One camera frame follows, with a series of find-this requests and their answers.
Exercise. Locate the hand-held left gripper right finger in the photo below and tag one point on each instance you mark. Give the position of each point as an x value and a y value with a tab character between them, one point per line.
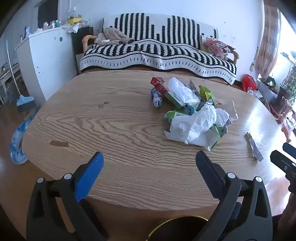
208	171

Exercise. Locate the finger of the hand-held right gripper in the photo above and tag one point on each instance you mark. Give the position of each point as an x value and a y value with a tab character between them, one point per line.
281	160
291	149

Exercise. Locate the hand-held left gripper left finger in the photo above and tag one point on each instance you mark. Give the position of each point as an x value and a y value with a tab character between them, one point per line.
90	176

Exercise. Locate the black bin with gold rim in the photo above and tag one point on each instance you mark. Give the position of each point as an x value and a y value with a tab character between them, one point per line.
178	228

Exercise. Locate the person's right forearm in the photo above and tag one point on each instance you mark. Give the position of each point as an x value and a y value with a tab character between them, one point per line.
288	208

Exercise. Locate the small silver wrapper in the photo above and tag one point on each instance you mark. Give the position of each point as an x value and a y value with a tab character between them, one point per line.
254	147

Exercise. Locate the white crumpled plastic bag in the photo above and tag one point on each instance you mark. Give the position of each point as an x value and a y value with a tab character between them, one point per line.
196	125

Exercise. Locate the green plastic wrapper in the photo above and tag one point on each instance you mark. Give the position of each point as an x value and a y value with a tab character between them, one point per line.
175	114

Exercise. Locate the potted plant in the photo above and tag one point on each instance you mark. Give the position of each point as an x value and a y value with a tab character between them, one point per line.
291	83

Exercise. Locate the red wrapper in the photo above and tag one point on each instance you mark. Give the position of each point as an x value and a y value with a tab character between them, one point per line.
218	103

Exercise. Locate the green snack bag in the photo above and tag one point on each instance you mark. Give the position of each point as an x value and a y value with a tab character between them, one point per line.
205	92

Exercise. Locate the red plastic bag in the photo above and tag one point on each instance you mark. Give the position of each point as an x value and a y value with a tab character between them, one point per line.
248	82

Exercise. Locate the silver blister pack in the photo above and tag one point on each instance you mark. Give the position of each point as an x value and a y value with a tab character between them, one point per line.
192	85

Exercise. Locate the blue white wrapper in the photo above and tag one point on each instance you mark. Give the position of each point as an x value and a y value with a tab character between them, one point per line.
157	99

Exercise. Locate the red cardboard box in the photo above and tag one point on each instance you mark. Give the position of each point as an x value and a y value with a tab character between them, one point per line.
161	89

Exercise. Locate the blue broom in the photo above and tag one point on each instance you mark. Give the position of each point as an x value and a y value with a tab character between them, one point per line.
25	100

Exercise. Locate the patterned curtain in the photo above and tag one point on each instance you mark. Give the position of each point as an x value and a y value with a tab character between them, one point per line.
268	41

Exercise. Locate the white cabinet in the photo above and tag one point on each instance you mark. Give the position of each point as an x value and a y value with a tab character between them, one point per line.
46	62

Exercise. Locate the pink cartoon cushion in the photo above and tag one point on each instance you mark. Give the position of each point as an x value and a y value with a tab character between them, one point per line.
218	47

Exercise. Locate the black white striped sofa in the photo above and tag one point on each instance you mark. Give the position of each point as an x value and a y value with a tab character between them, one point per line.
161	53

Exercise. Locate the black side cabinet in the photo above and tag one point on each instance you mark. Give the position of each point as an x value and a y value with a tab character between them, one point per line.
79	44

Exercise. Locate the brown plush toy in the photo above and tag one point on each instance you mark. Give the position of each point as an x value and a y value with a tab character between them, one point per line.
113	37

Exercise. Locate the yellow box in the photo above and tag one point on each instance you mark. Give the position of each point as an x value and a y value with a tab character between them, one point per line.
74	20

